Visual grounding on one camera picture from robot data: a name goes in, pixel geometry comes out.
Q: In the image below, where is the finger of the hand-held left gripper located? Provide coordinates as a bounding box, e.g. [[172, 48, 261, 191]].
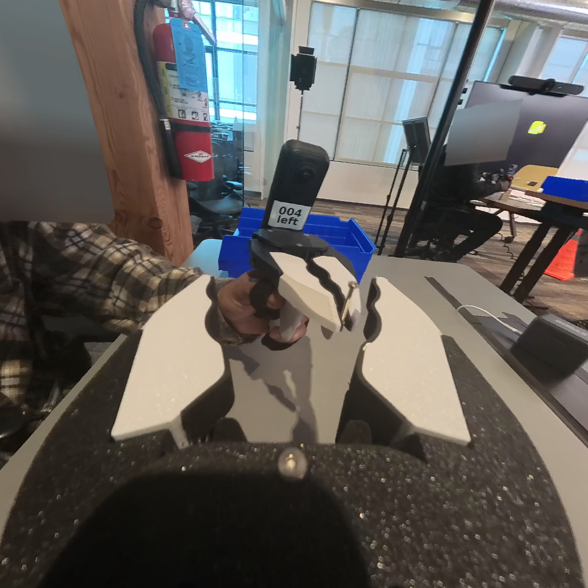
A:
[[309, 255, 364, 332], [268, 251, 344, 333]]

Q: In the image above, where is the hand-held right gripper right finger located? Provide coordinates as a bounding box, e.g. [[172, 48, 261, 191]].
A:
[[360, 276, 473, 445]]

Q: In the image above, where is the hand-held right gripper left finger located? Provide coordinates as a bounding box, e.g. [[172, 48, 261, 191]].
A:
[[110, 275, 228, 450]]

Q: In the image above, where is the person's left forearm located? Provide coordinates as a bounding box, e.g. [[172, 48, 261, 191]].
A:
[[28, 221, 246, 346]]

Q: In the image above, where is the person's left hand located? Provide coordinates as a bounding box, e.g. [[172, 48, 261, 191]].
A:
[[216, 273, 308, 346]]

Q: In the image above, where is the blue plastic bin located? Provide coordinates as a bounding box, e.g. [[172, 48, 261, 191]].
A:
[[541, 175, 588, 203], [218, 207, 377, 272]]

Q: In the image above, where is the black office chair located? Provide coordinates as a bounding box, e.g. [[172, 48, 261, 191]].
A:
[[188, 179, 244, 239]]

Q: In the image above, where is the red fire extinguisher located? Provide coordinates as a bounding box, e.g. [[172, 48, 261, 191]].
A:
[[134, 0, 216, 182]]

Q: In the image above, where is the black light panel stand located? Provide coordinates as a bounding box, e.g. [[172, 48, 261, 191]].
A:
[[288, 45, 319, 144]]

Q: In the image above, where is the black tablet on stand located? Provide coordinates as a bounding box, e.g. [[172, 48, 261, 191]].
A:
[[374, 116, 435, 258]]

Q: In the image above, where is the black box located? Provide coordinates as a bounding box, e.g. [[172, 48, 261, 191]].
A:
[[509, 314, 588, 384]]

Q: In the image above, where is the blue paper tag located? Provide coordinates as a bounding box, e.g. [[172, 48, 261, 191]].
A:
[[170, 17, 208, 92]]

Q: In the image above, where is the orange traffic cone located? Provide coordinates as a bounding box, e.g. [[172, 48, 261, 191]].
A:
[[543, 229, 583, 281]]

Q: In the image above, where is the dark wooden table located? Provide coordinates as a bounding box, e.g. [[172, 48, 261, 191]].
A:
[[478, 186, 588, 295]]

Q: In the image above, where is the black metal pole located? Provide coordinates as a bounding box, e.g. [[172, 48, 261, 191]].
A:
[[393, 0, 496, 258]]

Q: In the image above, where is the yellow chair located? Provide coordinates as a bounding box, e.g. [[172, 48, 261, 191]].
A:
[[507, 164, 560, 190]]

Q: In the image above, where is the large dark monitor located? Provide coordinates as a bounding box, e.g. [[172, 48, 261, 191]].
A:
[[464, 80, 588, 172]]

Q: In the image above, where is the black webcam bar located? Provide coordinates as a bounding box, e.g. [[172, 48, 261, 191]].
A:
[[507, 75, 557, 97]]

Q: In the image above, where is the wooden post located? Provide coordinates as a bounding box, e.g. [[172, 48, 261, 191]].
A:
[[60, 0, 194, 267]]

